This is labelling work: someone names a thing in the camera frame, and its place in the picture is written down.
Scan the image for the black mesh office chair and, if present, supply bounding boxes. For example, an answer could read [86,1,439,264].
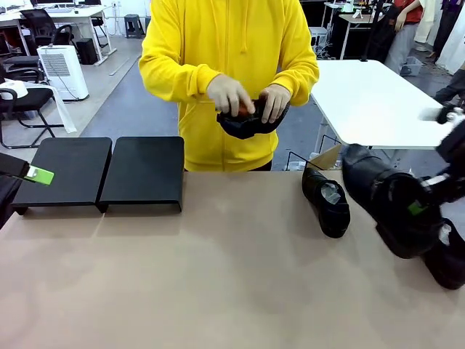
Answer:
[20,9,76,50]

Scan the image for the right forearm yellow sleeve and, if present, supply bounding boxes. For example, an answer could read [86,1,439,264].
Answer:
[139,54,223,103]

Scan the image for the grey plastic bin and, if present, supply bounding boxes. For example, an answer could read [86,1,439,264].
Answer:
[399,56,424,76]

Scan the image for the white computer case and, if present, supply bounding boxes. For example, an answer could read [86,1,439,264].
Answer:
[310,27,330,48]

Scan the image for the white object on chair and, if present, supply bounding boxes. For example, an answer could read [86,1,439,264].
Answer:
[0,80,28,100]

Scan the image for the person in yellow hoodie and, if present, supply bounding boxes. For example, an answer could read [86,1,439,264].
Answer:
[139,0,320,172]

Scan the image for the white air purifier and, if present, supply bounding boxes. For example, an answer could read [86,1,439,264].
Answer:
[37,44,90,102]

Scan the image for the black wire rack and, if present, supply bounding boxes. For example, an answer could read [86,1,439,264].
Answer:
[288,134,344,172]

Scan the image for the grey stool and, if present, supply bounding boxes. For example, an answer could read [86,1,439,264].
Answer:
[124,13,142,39]

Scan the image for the black metal shoe stand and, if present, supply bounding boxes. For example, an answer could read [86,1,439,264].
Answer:
[10,137,113,216]
[96,136,185,215]

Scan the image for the left forearm yellow sleeve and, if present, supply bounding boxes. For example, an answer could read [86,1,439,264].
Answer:
[274,57,320,107]

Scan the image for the white hanging cloth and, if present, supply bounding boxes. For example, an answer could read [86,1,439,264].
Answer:
[21,82,78,134]

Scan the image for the person's right hand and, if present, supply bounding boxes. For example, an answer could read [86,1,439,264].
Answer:
[209,74,257,119]

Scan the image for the bystander's dark trouser leg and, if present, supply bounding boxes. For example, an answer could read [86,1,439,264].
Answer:
[434,67,465,106]

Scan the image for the black object beside table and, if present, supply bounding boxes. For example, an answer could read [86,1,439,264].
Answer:
[0,176,23,230]

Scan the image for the white table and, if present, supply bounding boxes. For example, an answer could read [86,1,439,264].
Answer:
[310,60,457,150]

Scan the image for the cardboard box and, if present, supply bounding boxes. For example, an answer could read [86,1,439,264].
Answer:
[308,144,344,171]

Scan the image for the white office desk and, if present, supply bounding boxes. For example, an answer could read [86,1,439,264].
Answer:
[0,4,114,66]

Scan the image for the wooden top desk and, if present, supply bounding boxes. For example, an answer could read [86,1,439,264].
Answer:
[337,12,386,61]

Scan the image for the mannequin red top grey pants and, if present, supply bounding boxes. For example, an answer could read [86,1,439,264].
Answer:
[384,0,424,73]

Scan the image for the person's left hand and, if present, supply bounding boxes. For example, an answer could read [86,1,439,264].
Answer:
[259,84,293,124]

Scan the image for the black computer tower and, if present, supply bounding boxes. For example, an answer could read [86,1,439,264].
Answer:
[76,37,98,65]

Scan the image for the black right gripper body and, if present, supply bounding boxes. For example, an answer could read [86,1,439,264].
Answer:
[437,121,465,165]

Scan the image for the black hanging garment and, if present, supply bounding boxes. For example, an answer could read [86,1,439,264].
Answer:
[366,0,399,63]

